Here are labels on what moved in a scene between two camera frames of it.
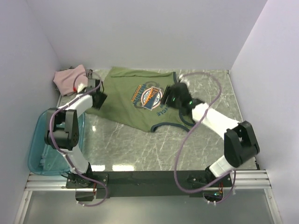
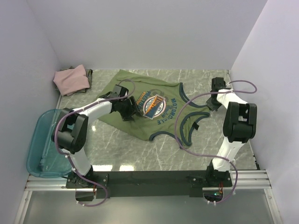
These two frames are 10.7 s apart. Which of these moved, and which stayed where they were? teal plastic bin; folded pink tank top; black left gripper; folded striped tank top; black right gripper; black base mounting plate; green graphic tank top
Moved: green graphic tank top; black left gripper; black right gripper
Stayed: black base mounting plate; teal plastic bin; folded pink tank top; folded striped tank top
